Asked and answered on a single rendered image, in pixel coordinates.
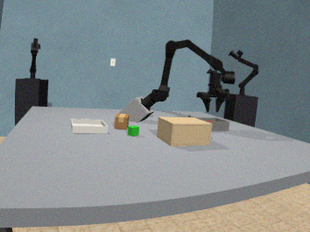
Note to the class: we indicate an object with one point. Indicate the green block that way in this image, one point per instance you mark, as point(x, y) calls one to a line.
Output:
point(133, 131)

